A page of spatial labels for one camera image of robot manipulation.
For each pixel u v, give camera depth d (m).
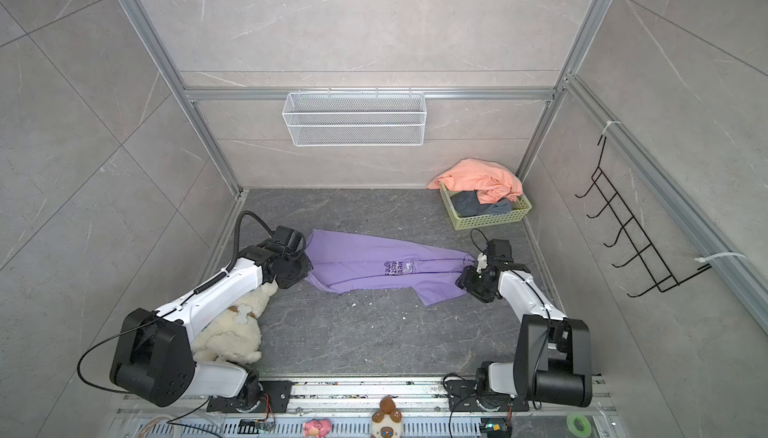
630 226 0.67
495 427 0.70
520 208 1.06
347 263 0.98
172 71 0.85
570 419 0.71
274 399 0.73
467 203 1.13
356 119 1.01
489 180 1.06
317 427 0.67
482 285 0.75
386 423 0.67
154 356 0.41
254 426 0.71
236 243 0.61
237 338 0.74
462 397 0.73
